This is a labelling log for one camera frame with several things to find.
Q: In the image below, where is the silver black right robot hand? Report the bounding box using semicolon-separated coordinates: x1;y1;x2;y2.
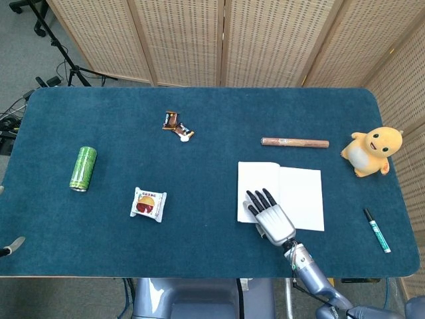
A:
242;187;297;247

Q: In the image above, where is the white lined notebook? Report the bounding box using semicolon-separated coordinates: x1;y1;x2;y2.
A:
236;161;325;233

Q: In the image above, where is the blue fabric table mat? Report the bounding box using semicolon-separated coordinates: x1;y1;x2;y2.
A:
0;86;420;278

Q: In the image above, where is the wooden rolling pin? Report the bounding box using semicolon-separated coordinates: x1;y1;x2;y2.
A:
260;137;330;149

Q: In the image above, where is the green white marker pen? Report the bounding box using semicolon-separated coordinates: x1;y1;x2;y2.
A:
363;208;392;254

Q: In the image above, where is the blue-grey robot torso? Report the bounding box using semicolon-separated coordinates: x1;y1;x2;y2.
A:
131;278;277;319

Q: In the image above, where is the yellow plush dinosaur toy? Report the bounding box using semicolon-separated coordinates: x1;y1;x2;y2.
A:
341;126;404;178

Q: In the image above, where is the white burger snack packet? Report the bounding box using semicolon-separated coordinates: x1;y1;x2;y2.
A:
129;187;167;223

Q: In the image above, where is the brown white-ended candy wrapper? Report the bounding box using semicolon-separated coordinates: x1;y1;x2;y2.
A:
171;122;196;143

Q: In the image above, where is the dark brown candy wrapper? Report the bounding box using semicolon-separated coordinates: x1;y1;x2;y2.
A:
161;111;181;131

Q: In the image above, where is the green drink can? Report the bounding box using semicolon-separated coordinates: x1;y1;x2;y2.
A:
68;146;98;193

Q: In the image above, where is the woven wood-framed folding screen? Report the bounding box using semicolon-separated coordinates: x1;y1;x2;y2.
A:
46;0;425;300

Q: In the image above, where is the black power adapter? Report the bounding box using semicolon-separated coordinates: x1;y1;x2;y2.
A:
35;76;62;88

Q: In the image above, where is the black tripod stand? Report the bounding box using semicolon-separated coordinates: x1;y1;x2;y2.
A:
28;0;118;88

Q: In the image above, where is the black office chair base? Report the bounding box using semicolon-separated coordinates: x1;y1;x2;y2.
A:
9;0;48;38

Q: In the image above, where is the black floor cable bundle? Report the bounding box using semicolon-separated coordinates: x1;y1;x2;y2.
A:
0;88;36;157

